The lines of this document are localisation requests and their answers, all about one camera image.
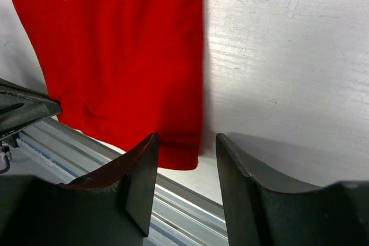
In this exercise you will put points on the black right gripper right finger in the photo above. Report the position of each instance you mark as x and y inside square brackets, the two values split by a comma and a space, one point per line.
[263, 206]

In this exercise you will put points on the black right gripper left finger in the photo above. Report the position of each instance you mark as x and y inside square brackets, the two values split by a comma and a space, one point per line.
[111, 205]

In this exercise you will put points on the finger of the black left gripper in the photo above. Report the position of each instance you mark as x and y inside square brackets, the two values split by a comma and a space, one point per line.
[22, 107]

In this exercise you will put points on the red t-shirt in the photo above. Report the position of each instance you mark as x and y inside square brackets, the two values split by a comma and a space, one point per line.
[122, 69]

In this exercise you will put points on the aluminium mounting rail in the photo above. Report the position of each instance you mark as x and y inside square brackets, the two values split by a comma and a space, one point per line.
[187, 206]

